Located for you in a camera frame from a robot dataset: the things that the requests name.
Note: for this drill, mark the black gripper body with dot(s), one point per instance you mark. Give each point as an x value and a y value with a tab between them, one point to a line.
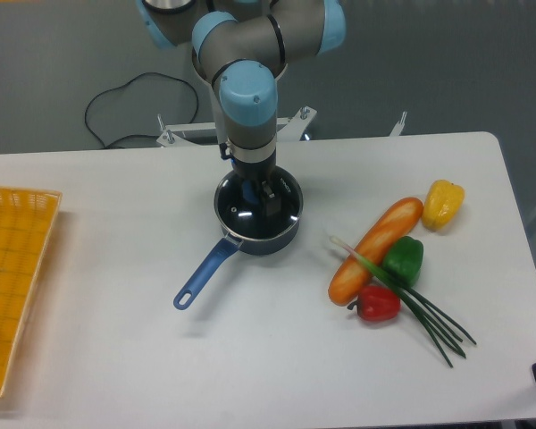
255	172

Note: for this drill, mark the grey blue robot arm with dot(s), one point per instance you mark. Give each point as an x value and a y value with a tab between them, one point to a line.
240	48

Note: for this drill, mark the baguette bread loaf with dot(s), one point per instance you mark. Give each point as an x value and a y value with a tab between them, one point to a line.
398	220

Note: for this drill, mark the green bell pepper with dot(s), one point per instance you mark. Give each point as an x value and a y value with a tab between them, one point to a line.
404	260

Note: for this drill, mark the red bell pepper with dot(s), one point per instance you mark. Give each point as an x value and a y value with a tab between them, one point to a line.
376	304

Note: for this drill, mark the yellow bell pepper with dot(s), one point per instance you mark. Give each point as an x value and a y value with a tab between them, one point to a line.
442	203

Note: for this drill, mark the green spring onion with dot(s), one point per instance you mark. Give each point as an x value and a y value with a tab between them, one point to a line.
440	327

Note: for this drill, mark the yellow woven basket tray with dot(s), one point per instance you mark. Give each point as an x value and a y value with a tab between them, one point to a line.
27	218

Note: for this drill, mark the blue saucepan with handle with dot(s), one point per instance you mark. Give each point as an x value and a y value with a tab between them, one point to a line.
227	246

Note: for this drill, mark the white metal base frame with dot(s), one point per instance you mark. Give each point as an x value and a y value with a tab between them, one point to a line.
289	129

